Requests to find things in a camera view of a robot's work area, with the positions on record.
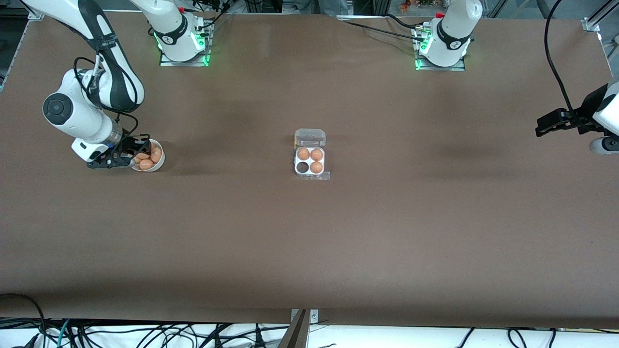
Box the dark metal pole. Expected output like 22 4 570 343
278 309 310 348

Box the white round bowl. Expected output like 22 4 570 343
130 139 166 173

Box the clear plastic egg carton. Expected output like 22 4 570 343
293 129 331 181

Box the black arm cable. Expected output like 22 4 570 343
73 54 146 142
544 0 576 116

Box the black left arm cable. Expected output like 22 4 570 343
544 0 576 116

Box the teal cable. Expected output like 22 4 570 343
56 319 72 348

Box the black looped floor cable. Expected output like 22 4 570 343
0 293 47 339

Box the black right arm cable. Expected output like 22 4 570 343
73 54 146 142

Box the long black table cable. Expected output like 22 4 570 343
338 14 428 41

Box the black base cable bundle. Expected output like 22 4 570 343
191 0 232 29

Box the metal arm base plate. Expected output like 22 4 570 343
160 22 214 67
413 27 467 72

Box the aluminium frame profile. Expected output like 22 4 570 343
582 0 619 33

